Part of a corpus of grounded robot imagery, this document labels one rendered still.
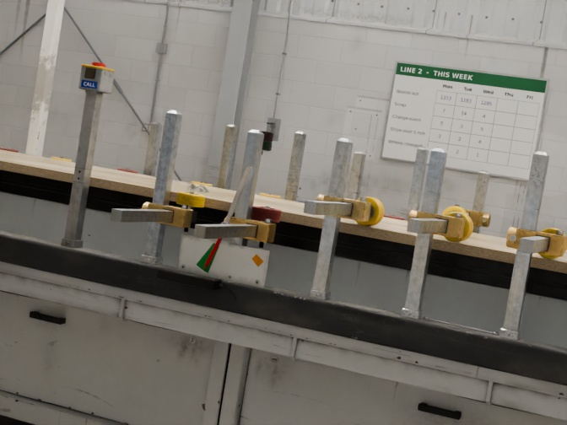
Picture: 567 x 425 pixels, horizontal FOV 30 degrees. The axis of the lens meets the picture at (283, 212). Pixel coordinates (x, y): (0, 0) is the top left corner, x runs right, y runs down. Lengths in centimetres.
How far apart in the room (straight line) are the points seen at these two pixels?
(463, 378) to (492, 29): 753
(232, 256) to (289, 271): 24
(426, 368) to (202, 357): 76
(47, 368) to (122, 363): 27
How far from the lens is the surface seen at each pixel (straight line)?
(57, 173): 330
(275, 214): 287
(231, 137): 404
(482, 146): 992
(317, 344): 281
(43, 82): 431
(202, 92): 1084
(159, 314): 298
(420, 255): 269
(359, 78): 1027
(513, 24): 1006
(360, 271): 295
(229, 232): 265
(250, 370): 313
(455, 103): 1000
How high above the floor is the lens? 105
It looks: 3 degrees down
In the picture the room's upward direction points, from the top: 9 degrees clockwise
